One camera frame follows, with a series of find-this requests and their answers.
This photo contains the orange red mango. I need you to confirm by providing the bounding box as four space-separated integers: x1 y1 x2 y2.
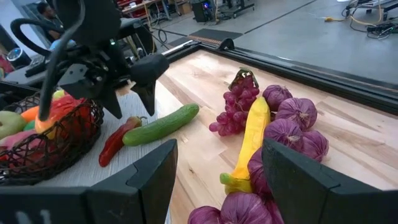
34 95 94 141

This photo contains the pink plastic fruit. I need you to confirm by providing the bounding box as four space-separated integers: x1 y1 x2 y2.
0 129 38 150

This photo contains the person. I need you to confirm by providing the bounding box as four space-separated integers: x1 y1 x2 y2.
36 1 65 41

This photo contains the black floor cable bundle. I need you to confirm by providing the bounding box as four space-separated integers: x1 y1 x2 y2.
341 0 398 40

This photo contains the black round speaker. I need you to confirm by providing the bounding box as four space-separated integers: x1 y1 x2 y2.
6 47 32 70

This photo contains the grey woven placemat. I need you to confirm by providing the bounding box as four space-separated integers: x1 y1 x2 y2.
34 80 184 224

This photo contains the green pear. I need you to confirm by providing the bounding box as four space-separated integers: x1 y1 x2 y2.
0 111 28 140

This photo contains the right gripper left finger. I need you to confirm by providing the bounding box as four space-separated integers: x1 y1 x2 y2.
0 139 178 224

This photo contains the purple onion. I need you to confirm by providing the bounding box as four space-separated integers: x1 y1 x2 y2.
262 84 294 112
263 118 307 149
300 130 330 163
187 205 223 224
220 192 274 224
275 97 318 131
247 147 274 202

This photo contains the yellow floor cable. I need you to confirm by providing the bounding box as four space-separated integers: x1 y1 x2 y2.
325 0 385 27

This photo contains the black table edge rail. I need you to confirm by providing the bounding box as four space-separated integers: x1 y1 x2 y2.
161 39 398 116

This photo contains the black remote device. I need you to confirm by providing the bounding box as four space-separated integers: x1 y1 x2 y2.
24 60 47 78

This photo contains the yellow banana green stem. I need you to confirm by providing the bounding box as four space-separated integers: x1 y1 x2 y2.
219 96 271 195

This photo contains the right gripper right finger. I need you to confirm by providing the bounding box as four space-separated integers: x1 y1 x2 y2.
262 138 398 224

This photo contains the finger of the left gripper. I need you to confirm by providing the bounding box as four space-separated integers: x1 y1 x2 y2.
129 53 170 117
92 89 124 120

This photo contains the black computer tower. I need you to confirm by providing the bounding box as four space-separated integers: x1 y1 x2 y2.
190 0 217 23

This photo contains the purple grape bunch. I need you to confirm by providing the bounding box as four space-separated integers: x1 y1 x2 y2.
208 67 261 137

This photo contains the black rail bracket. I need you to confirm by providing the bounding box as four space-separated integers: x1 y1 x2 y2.
217 37 236 51

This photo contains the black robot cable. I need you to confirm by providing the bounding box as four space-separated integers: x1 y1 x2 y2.
39 0 85 121

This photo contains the small orange-yellow fruit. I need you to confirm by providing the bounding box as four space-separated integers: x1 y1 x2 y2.
21 105 40 123

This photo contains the red chili pepper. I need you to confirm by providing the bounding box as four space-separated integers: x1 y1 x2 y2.
98 116 147 168

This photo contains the green cucumber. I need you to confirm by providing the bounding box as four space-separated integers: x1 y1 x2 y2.
122 103 200 147

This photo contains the wooden workbench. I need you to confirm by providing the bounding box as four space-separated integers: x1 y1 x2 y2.
121 0 187 19

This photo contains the dark wicker basket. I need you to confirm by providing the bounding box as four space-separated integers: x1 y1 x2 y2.
0 91 105 187

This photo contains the black wheeled stand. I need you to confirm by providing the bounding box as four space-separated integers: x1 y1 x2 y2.
217 0 256 18

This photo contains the black floor mat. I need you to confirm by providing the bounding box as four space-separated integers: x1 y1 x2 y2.
169 28 244 47

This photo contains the black looped cable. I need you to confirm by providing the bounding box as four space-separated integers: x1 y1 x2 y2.
10 17 65 57

